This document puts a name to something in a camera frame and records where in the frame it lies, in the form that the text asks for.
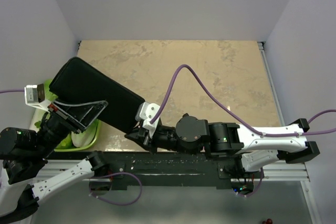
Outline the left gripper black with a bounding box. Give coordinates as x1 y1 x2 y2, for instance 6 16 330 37
34 93 110 157

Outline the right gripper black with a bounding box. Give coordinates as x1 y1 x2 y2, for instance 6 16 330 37
124 120 199 155

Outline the black zip tool case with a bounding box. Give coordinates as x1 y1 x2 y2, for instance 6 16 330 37
49 57 145 134

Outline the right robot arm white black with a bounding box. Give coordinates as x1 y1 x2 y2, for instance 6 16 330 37
125 114 320 178

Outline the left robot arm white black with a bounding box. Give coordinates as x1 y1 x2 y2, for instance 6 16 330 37
1 100 109 223

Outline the green vegetable basket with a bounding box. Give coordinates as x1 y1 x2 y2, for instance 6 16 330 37
55 119 101 152

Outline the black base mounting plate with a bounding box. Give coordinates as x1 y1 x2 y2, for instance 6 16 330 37
78 152 263 190

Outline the napa cabbage toy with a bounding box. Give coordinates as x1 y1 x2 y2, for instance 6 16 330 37
29 109 46 132

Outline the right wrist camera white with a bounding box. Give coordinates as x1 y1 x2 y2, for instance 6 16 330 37
135 102 160 132

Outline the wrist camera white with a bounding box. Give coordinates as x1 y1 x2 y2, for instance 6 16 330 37
24 83 51 111
135 102 160 132

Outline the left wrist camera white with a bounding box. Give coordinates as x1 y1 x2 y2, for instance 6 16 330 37
24 83 51 111

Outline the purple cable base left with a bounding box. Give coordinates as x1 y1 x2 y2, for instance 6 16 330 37
89 172 143 206

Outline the aluminium frame rail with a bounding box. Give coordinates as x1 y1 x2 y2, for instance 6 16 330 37
34 40 312 183

